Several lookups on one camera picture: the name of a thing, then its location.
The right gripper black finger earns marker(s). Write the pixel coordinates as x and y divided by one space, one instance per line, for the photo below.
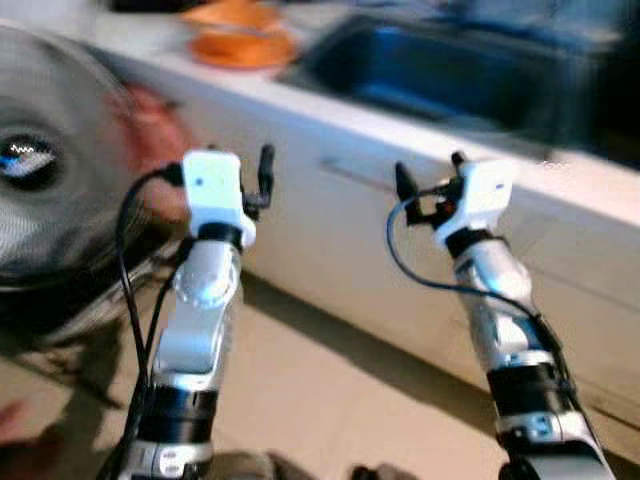
459 163
408 183

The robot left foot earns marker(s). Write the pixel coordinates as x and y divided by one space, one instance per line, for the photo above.
250 467

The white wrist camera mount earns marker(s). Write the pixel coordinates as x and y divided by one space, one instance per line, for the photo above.
485 195
212 190

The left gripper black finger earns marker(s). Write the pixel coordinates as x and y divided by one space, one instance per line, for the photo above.
266 170

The stainless steel sink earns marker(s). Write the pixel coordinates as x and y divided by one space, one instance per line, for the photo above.
440 80

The orange plastic plate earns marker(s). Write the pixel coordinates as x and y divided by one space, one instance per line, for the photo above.
245 55

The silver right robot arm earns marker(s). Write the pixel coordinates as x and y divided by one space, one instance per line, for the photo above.
500 300

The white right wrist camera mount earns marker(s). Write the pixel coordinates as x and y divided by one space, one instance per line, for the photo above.
485 195

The metal grille fan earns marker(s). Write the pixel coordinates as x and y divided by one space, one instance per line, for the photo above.
70 200

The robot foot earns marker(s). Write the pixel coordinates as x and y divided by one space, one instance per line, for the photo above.
250 467
375 472

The orange plastic bowl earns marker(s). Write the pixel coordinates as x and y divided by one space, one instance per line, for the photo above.
235 15

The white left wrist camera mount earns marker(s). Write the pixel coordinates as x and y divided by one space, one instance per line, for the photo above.
212 190

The cream kitchen cabinet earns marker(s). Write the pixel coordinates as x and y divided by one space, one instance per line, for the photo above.
350 260

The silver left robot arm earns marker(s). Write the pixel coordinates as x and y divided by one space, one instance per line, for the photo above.
200 300

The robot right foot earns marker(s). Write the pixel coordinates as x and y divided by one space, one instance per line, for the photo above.
375 472

